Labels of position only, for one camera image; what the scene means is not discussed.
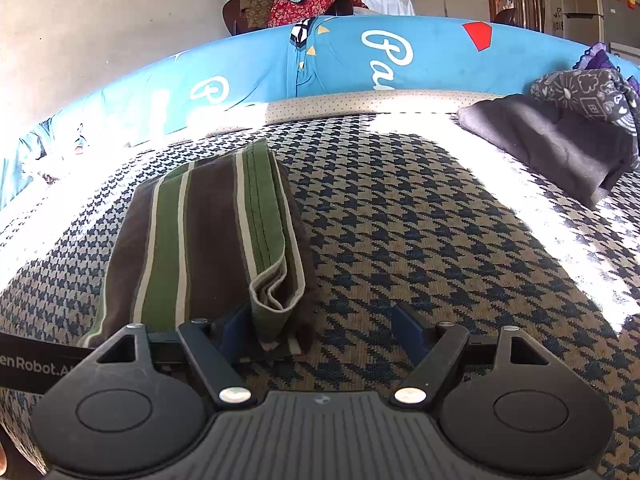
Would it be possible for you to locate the grey refrigerator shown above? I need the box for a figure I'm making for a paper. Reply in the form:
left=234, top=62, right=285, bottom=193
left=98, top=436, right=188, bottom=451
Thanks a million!
left=542, top=0, right=640, bottom=59

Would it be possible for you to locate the dark white-patterned cloth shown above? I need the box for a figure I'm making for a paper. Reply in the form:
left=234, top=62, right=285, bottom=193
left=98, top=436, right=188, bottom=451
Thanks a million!
left=530, top=67, right=640, bottom=142

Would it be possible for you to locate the blue printed bed sheet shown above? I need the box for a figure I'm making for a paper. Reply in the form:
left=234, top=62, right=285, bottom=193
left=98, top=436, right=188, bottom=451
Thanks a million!
left=0, top=15, right=640, bottom=211

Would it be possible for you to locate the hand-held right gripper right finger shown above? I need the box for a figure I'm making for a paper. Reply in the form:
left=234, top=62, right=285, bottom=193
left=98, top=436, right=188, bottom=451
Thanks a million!
left=390, top=302, right=551, bottom=407

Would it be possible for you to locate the purple floral cloth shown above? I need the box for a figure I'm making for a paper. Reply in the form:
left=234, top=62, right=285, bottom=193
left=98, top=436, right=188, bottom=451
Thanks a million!
left=575, top=42, right=634, bottom=74

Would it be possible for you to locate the white tablecloth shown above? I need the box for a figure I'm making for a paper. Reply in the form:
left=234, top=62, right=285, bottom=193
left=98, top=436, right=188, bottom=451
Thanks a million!
left=360, top=0, right=417, bottom=17

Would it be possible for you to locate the houndstooth blanket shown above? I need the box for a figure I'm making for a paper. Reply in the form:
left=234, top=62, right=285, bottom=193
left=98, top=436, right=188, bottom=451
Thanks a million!
left=0, top=91, right=640, bottom=480

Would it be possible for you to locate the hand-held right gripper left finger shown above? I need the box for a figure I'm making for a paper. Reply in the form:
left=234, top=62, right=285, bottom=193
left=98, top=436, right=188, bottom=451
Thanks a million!
left=92, top=305, right=252, bottom=408

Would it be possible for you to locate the dark wooden chair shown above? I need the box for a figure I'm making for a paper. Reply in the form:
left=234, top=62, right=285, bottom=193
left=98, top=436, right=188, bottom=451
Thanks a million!
left=222, top=0, right=247, bottom=37

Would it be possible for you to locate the brown patterned cloth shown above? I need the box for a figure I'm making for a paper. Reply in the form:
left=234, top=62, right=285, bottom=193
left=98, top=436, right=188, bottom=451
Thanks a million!
left=239, top=0, right=281, bottom=31

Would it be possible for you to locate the red floral cloth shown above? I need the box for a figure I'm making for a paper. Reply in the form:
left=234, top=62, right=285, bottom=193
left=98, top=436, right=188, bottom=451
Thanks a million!
left=267, top=0, right=369, bottom=29

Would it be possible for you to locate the green brown striped t-shirt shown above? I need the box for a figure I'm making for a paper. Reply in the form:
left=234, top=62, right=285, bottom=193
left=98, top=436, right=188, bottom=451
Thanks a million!
left=80, top=137, right=322, bottom=361

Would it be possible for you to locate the black folded cloth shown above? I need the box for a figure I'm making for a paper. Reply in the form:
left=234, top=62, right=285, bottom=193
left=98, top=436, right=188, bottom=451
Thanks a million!
left=457, top=94, right=640, bottom=211

